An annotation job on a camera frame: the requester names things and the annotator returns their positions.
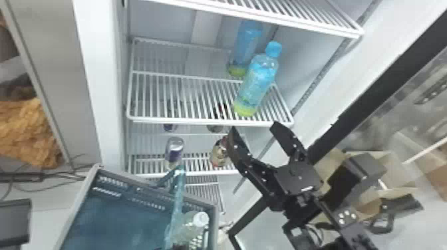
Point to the clear bottle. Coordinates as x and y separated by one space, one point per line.
192 227

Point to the cardboard box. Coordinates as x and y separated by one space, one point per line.
391 196

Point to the blue basket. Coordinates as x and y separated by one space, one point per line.
115 216

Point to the brown can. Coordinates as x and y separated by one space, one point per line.
218 155

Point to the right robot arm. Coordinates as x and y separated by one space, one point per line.
352 234

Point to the blue bottle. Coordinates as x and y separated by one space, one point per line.
246 42
256 82

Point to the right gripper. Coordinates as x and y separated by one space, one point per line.
300 185

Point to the purple can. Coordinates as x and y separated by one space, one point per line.
170 127
174 151

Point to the fridge door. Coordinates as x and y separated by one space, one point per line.
366 101

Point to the white fridge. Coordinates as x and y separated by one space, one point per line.
101 87

